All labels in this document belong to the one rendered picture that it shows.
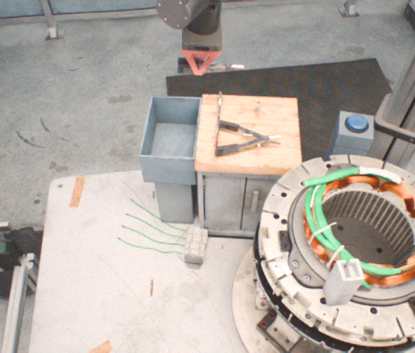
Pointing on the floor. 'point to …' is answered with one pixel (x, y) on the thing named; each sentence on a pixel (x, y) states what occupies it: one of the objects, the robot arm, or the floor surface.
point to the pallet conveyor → (2, 255)
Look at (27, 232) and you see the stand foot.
